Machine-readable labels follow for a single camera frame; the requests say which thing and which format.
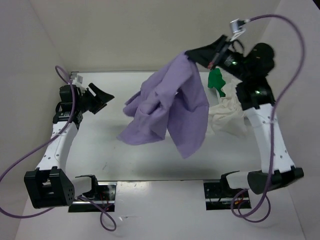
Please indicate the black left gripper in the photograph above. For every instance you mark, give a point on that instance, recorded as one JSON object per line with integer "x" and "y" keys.
{"x": 99, "y": 104}

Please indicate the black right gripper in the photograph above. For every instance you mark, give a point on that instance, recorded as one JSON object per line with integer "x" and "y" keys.
{"x": 206, "y": 55}

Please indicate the purple t shirt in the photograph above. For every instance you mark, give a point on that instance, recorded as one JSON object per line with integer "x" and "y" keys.
{"x": 171, "y": 101}

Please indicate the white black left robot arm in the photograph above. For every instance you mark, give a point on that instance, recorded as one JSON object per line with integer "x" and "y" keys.
{"x": 48, "y": 186}

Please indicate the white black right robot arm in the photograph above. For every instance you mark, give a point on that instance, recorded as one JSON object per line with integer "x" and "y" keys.
{"x": 257, "y": 100}

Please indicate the green t shirt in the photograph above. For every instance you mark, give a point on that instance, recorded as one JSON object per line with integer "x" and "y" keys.
{"x": 215, "y": 81}

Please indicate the white plastic laundry basket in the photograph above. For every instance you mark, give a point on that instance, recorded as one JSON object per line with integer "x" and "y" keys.
{"x": 227, "y": 77}

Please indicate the white t shirt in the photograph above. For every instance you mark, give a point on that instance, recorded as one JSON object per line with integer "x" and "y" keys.
{"x": 227, "y": 115}

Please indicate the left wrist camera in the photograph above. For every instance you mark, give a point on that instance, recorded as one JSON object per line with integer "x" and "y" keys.
{"x": 77, "y": 80}

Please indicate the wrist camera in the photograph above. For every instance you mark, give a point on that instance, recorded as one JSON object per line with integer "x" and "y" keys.
{"x": 77, "y": 80}
{"x": 236, "y": 25}

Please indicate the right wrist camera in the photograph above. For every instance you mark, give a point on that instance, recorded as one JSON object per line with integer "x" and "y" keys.
{"x": 236, "y": 25}

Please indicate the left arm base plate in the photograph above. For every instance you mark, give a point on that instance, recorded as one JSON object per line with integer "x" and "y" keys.
{"x": 104, "y": 197}

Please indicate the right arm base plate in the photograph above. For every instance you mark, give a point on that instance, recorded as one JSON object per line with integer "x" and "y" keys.
{"x": 218, "y": 199}

